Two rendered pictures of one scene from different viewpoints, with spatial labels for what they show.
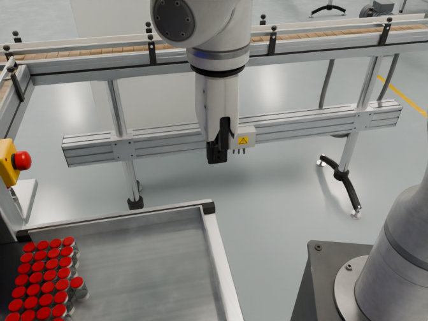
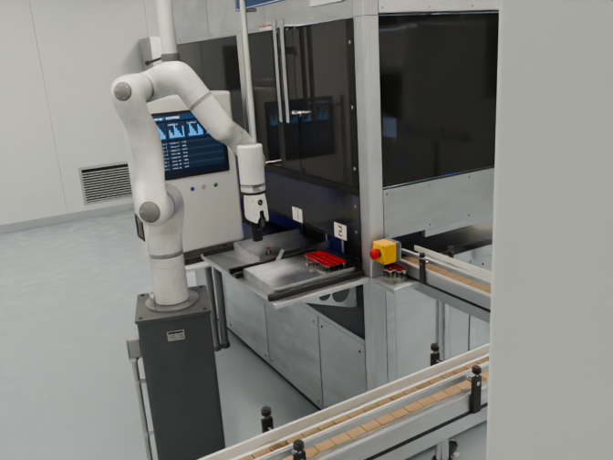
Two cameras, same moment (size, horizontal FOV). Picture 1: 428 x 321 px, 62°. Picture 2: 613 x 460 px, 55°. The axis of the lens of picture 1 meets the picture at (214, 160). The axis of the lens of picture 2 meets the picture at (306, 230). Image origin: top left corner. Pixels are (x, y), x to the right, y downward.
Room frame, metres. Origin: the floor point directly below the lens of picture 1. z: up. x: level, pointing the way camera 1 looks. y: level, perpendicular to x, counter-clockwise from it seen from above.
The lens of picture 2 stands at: (2.37, -0.45, 1.68)
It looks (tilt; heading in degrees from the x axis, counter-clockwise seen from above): 16 degrees down; 162
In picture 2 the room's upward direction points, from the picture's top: 4 degrees counter-clockwise
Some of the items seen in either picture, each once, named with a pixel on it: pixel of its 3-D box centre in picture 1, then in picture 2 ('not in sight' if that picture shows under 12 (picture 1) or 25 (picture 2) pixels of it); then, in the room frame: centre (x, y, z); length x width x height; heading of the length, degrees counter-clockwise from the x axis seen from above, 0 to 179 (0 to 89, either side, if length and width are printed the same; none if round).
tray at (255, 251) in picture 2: not in sight; (281, 245); (-0.01, 0.21, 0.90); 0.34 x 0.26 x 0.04; 102
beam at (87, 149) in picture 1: (242, 130); not in sight; (1.38, -0.13, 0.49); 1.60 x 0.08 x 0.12; 102
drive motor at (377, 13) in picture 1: (384, 18); not in sight; (1.73, -0.81, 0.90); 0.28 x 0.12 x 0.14; 12
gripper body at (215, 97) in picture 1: (217, 92); (254, 204); (0.46, 0.00, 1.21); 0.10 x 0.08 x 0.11; 12
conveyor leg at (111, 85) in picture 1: (125, 150); not in sight; (1.27, 0.41, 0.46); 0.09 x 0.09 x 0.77; 12
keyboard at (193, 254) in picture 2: not in sight; (203, 254); (-0.31, -0.09, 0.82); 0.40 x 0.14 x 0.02; 102
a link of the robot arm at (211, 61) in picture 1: (217, 49); (253, 187); (0.46, 0.00, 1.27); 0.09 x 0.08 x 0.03; 12
